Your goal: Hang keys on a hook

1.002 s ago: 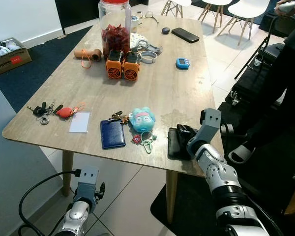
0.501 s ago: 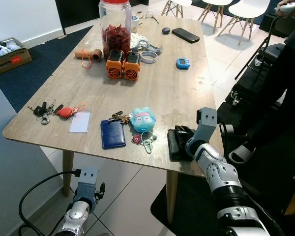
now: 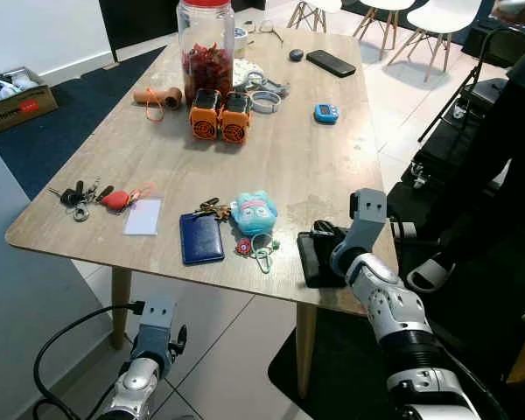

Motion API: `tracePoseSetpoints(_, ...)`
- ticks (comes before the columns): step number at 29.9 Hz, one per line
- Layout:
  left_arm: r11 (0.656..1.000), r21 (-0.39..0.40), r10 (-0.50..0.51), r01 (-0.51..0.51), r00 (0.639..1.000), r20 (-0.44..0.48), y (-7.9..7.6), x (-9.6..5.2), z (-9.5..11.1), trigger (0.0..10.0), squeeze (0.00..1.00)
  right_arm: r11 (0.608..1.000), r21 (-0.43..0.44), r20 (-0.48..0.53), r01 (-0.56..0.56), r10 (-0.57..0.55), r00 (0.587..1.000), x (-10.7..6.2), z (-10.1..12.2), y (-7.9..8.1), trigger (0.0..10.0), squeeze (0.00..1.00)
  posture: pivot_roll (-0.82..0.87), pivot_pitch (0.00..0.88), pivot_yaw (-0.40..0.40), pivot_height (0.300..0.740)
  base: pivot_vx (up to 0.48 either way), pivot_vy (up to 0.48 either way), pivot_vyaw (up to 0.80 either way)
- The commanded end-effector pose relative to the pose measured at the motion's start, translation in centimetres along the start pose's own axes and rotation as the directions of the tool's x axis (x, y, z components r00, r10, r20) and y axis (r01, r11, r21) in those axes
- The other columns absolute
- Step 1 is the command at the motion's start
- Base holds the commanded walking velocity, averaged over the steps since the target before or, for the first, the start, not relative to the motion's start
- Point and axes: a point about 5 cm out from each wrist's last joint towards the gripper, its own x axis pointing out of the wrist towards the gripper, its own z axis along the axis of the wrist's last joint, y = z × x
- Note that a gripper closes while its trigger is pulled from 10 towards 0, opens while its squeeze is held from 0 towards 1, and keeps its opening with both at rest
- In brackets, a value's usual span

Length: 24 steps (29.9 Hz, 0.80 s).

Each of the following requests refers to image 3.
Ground blue digital timer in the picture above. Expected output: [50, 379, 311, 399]
[313, 103, 340, 125]

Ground green cord loop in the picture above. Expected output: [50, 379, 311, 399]
[249, 232, 282, 275]

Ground black fob key bunch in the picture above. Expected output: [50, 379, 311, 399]
[47, 178, 115, 222]

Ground white chair wooden legs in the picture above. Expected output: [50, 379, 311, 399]
[353, 0, 423, 55]
[388, 0, 484, 85]
[286, 0, 344, 33]

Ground red lid plastic jar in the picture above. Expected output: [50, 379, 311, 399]
[176, 0, 237, 95]

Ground person in black trousers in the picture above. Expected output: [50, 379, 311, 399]
[402, 39, 525, 298]

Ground black metal equipment stand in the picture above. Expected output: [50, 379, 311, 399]
[417, 26, 508, 189]

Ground black smartphone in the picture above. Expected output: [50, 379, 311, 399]
[305, 49, 358, 79]

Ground flat white tape ring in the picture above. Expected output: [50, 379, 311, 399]
[249, 90, 282, 116]

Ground grey slipper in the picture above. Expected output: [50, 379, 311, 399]
[406, 257, 449, 294]
[392, 220, 419, 242]

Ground brass key bunch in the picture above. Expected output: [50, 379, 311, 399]
[192, 198, 235, 221]

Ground blue plush toy keychain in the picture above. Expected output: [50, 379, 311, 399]
[231, 190, 279, 237]

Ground wooden table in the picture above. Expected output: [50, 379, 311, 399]
[4, 26, 401, 401]

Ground black card holder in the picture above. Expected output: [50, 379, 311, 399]
[297, 229, 347, 290]

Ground thin wire glasses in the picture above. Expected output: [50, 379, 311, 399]
[248, 19, 286, 46]

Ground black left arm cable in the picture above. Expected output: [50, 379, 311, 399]
[32, 302, 148, 420]

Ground orange rubber loop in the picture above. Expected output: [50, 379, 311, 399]
[143, 87, 165, 123]

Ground grey metal tool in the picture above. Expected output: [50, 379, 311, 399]
[245, 73, 291, 97]

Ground white patterned cloth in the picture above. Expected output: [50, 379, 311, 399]
[233, 59, 265, 90]

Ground brown cardboard tube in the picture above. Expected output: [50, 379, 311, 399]
[133, 86, 186, 108]

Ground brown cardboard box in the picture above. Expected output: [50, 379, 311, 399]
[0, 66, 59, 137]

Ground orange black device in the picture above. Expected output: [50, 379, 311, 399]
[220, 91, 254, 146]
[189, 88, 222, 142]

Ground dark blue rug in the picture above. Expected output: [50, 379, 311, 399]
[0, 45, 169, 200]

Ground red key fob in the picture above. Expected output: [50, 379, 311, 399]
[100, 182, 156, 214]

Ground blue card holder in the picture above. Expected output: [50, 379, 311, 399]
[178, 213, 226, 266]

